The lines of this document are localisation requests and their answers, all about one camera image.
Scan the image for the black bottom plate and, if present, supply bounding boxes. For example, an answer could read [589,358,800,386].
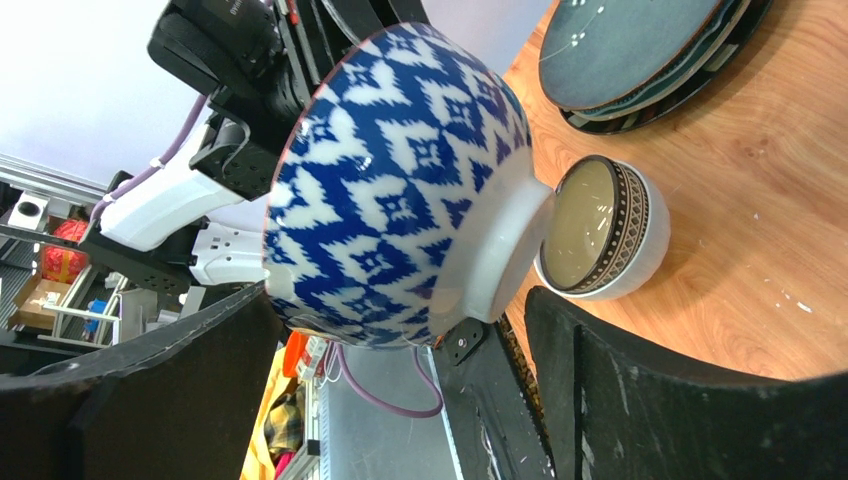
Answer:
[560,1,772,135]

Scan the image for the cluttered background shelf items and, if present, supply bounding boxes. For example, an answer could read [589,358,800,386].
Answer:
[1,192,196,348]

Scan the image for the red patterned bowl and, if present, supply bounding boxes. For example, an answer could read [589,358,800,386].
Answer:
[263,22,553,349]

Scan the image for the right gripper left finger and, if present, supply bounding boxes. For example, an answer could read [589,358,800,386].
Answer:
[1,283,282,479]

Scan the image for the black gold patterned bowl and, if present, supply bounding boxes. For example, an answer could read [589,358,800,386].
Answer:
[538,155,655,295]

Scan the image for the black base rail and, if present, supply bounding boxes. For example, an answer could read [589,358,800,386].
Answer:
[432,319,557,480]

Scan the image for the white patterned bowl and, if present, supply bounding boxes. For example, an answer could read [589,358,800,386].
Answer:
[534,161,671,301]

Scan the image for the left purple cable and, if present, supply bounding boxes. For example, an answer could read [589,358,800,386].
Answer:
[86,92,445,420]

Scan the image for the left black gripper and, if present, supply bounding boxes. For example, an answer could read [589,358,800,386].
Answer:
[147,0,424,199]

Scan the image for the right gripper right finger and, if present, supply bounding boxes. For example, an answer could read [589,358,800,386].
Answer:
[525,287,847,479]

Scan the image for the dark blue floral plate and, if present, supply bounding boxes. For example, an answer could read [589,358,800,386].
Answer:
[538,0,729,110]

